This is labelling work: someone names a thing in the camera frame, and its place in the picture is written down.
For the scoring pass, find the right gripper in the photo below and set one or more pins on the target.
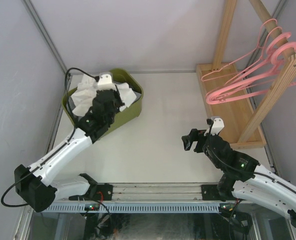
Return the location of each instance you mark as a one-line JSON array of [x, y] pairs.
[[194, 134]]

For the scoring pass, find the white shirt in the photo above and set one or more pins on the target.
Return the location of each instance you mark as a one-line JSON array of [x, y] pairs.
[[90, 83]]

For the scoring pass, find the grey shirt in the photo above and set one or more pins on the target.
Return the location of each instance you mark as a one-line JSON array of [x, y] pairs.
[[81, 100]]

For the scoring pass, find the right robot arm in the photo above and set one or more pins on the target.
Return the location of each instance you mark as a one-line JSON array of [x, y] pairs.
[[243, 176]]

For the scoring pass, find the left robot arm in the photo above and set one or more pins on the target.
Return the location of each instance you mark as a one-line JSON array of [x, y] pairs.
[[87, 131]]

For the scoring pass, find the wooden clothes rack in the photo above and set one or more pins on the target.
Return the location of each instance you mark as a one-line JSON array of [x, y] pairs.
[[242, 118]]

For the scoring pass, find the green plastic basket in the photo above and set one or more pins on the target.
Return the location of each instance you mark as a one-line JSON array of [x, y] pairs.
[[122, 76]]

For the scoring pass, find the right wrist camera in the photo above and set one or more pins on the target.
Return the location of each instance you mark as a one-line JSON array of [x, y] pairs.
[[215, 124]]

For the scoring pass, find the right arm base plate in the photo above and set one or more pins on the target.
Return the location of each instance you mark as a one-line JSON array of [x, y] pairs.
[[210, 192]]

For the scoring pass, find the slotted cable duct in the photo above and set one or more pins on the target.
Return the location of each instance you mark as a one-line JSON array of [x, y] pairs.
[[133, 208]]

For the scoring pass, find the aluminium frame rail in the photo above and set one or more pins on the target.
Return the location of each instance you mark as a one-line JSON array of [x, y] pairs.
[[147, 191]]

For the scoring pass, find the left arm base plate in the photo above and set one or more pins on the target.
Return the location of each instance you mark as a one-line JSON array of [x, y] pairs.
[[99, 192]]

